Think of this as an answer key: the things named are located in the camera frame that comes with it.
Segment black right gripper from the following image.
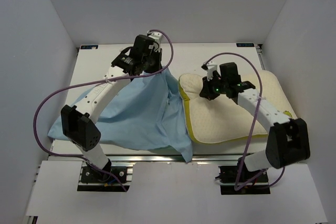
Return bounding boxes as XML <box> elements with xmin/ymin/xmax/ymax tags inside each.
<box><xmin>199</xmin><ymin>73</ymin><xmax>228</xmax><ymax>101</ymax></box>

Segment cream quilted pillow yellow edge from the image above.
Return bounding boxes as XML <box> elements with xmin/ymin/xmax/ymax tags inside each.
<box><xmin>178</xmin><ymin>70</ymin><xmax>297</xmax><ymax>144</ymax></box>

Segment light blue pillowcase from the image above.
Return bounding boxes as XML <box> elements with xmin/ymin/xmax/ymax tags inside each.
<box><xmin>47</xmin><ymin>66</ymin><xmax>193</xmax><ymax>163</ymax></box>

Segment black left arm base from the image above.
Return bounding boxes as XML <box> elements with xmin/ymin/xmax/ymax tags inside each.
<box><xmin>77</xmin><ymin>162</ymin><xmax>134</xmax><ymax>193</ymax></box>

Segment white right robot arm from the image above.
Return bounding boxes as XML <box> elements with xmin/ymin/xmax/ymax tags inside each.
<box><xmin>200</xmin><ymin>61</ymin><xmax>310</xmax><ymax>182</ymax></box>

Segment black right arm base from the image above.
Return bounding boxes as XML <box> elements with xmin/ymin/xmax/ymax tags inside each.
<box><xmin>215</xmin><ymin>165</ymin><xmax>271</xmax><ymax>196</ymax></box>

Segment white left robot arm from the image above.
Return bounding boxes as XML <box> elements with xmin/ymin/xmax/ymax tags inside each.
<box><xmin>61</xmin><ymin>31</ymin><xmax>163</xmax><ymax>182</ymax></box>

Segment blue sticker right corner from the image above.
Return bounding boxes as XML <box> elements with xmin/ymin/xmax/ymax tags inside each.
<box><xmin>236</xmin><ymin>42</ymin><xmax>255</xmax><ymax>47</ymax></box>

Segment blue sticker corner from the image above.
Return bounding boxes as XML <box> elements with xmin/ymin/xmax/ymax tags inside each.
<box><xmin>236</xmin><ymin>42</ymin><xmax>255</xmax><ymax>47</ymax></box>
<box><xmin>80</xmin><ymin>45</ymin><xmax>98</xmax><ymax>50</ymax></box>

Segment blue sticker left corner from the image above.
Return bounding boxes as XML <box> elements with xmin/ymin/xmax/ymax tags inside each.
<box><xmin>80</xmin><ymin>45</ymin><xmax>98</xmax><ymax>50</ymax></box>

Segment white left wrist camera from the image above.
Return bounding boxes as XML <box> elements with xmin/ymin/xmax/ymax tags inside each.
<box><xmin>147</xmin><ymin>31</ymin><xmax>163</xmax><ymax>52</ymax></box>

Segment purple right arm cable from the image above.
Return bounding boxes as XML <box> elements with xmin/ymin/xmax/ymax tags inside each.
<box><xmin>203</xmin><ymin>52</ymin><xmax>286</xmax><ymax>191</ymax></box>

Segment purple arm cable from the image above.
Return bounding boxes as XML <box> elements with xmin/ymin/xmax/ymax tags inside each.
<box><xmin>33</xmin><ymin>28</ymin><xmax>174</xmax><ymax>159</ymax></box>
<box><xmin>203</xmin><ymin>52</ymin><xmax>286</xmax><ymax>191</ymax></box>

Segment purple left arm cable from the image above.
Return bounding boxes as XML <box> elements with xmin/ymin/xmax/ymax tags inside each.
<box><xmin>33</xmin><ymin>28</ymin><xmax>174</xmax><ymax>159</ymax></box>

